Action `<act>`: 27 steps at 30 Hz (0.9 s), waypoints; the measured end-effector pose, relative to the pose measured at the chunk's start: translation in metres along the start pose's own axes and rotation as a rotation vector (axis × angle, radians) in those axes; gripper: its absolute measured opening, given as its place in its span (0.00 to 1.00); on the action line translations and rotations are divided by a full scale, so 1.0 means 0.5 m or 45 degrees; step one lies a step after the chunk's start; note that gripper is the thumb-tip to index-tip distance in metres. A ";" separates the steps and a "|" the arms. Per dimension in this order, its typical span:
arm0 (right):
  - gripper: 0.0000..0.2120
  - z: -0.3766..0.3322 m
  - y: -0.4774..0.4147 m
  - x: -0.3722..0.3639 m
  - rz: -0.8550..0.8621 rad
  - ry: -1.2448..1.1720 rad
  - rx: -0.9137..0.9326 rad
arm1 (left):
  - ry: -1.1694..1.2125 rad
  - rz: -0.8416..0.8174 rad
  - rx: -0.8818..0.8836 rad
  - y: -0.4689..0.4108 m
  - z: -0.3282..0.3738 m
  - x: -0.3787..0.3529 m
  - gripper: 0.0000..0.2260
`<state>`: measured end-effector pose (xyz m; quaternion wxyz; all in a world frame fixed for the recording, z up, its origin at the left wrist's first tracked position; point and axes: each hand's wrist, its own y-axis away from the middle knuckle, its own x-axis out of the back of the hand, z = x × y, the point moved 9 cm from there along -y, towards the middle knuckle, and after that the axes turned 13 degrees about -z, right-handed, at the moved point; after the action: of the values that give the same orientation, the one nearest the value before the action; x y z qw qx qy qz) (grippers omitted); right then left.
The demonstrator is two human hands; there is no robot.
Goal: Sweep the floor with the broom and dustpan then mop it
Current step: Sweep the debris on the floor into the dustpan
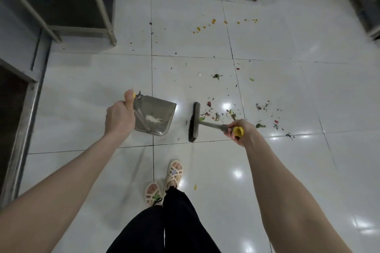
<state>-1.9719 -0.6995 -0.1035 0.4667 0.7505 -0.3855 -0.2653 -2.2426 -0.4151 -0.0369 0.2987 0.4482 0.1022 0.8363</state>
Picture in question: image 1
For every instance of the person's right hand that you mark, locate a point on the person's right hand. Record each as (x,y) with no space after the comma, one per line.
(249,135)

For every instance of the person's left hand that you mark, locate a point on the person's left hand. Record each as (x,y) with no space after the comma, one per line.
(118,119)

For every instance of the grey broom with yellow cap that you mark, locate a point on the grey broom with yellow cap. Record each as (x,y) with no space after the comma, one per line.
(194,122)

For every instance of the leaf debris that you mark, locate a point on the leaf debris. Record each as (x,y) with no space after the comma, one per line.
(216,76)

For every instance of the person's left forearm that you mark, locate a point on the person's left forearm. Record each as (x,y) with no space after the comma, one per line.
(47,202)

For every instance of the person's right forearm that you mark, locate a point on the person's right forearm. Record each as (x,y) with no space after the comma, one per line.
(291,211)

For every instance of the person's right beige sandal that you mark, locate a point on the person's right beige sandal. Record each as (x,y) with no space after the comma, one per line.
(174,174)

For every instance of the person's beige sandal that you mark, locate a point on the person's beige sandal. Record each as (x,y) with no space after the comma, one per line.
(174,174)
(153,193)

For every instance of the person's left beige sandal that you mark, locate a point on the person's left beige sandal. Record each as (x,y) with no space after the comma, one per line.
(153,193)

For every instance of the person's black trousers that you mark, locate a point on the person's black trousers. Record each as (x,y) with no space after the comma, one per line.
(175,223)

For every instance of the orange liquid spill drops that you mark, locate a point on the orange liquid spill drops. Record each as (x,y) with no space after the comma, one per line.
(213,20)

